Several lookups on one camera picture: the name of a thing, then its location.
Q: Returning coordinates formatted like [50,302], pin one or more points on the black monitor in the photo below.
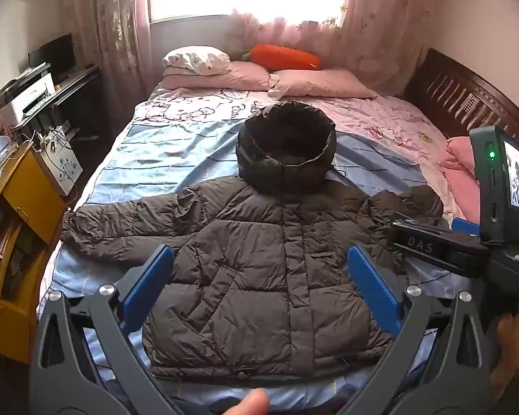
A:
[54,56]

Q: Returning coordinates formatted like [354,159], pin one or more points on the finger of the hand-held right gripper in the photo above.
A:
[465,226]

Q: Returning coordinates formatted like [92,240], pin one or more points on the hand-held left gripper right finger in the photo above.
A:
[374,289]

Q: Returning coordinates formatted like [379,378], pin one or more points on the pink pillow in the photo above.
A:
[320,83]
[225,78]

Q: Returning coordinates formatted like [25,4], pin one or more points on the yellow wooden cabinet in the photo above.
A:
[21,207]

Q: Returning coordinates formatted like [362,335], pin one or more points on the white printer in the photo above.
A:
[24,99]

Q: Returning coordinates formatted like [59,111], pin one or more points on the black desk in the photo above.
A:
[82,82]

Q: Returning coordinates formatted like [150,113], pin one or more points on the white floral pillow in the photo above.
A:
[197,58]

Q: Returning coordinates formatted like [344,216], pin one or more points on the dark wooden headboard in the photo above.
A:
[450,95]

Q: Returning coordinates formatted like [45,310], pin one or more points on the orange carrot plush toy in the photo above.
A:
[285,57]

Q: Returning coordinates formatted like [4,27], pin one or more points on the folded pink blanket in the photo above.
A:
[460,173]

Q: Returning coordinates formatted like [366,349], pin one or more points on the white box with blue flowers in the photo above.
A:
[62,164]

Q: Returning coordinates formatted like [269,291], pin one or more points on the person's left hand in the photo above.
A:
[248,404]

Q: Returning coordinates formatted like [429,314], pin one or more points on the pink lace curtain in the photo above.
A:
[108,30]
[372,30]

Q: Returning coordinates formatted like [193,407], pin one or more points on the person's right hand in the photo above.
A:
[508,337]

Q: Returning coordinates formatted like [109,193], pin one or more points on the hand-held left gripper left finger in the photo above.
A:
[149,285]

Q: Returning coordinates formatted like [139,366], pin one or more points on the dark brown hooded puffer jacket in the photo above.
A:
[264,246]

